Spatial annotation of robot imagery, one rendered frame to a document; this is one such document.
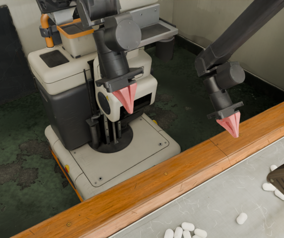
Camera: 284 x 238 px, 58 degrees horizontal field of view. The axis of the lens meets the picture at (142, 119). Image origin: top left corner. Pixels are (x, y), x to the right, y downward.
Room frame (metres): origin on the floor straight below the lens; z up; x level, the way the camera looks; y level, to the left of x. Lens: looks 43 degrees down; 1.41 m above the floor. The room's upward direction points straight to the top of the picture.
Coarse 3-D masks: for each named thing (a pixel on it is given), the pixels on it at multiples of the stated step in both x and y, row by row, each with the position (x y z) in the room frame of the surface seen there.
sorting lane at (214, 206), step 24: (240, 168) 0.49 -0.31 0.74; (264, 168) 0.49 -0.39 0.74; (192, 192) 0.40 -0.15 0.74; (216, 192) 0.40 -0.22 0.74; (240, 192) 0.40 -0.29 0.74; (264, 192) 0.40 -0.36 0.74; (168, 216) 0.33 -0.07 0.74; (192, 216) 0.33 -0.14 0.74; (216, 216) 0.33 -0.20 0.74; (264, 216) 0.33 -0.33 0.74
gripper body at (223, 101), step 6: (210, 96) 0.63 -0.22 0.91; (216, 96) 0.62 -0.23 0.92; (222, 96) 0.62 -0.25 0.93; (228, 96) 0.62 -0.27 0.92; (216, 102) 0.61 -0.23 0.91; (222, 102) 0.60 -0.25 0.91; (228, 102) 0.60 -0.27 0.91; (240, 102) 0.61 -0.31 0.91; (216, 108) 0.60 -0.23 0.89; (222, 108) 0.59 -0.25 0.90; (228, 108) 0.59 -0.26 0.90; (234, 108) 0.60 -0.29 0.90; (210, 114) 0.59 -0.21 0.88; (216, 114) 0.57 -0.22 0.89
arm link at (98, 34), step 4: (100, 28) 0.52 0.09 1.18; (104, 28) 0.51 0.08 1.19; (96, 32) 0.52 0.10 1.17; (100, 32) 0.52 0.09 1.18; (96, 36) 0.52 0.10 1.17; (100, 36) 0.51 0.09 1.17; (96, 40) 0.52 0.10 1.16; (100, 40) 0.51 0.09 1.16; (96, 44) 0.52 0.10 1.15; (100, 44) 0.51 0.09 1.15; (104, 44) 0.51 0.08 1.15; (100, 48) 0.51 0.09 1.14; (104, 48) 0.51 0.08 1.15; (108, 48) 0.50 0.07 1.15; (100, 52) 0.51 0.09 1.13; (104, 52) 0.50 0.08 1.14; (116, 52) 0.51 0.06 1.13
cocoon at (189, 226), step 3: (183, 222) 0.30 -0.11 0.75; (186, 222) 0.30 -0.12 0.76; (183, 225) 0.29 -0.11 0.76; (186, 225) 0.29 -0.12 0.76; (189, 225) 0.29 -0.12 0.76; (192, 225) 0.29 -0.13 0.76; (183, 228) 0.29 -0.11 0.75; (186, 228) 0.29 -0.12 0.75; (189, 228) 0.29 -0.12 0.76; (192, 228) 0.29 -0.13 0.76
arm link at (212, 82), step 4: (216, 72) 0.67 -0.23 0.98; (208, 76) 0.69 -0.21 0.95; (212, 76) 0.66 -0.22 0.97; (204, 80) 0.68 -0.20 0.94; (208, 80) 0.66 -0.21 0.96; (212, 80) 0.65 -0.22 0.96; (216, 80) 0.65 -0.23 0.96; (204, 84) 0.67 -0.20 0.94; (208, 84) 0.65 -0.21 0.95; (212, 84) 0.65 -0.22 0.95; (216, 84) 0.64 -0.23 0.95; (208, 88) 0.65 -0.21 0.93; (212, 88) 0.64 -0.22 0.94; (216, 88) 0.64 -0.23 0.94; (220, 88) 0.63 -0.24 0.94; (208, 92) 0.65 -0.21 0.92; (212, 92) 0.63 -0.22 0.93
